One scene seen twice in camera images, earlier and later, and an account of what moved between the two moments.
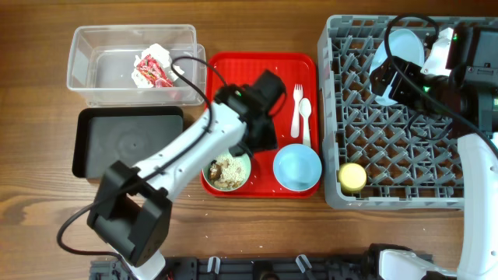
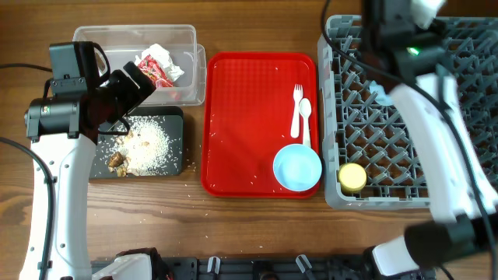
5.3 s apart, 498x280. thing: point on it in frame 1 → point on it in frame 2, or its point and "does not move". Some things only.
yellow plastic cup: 352,176 does not move
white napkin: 161,55 does not move
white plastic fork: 298,93 does not move
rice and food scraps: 226,172 → 145,151
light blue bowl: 297,167 does not move
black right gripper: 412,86 → 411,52
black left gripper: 268,137 → 135,96
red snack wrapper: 151,71 does not move
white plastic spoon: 305,109 does not move
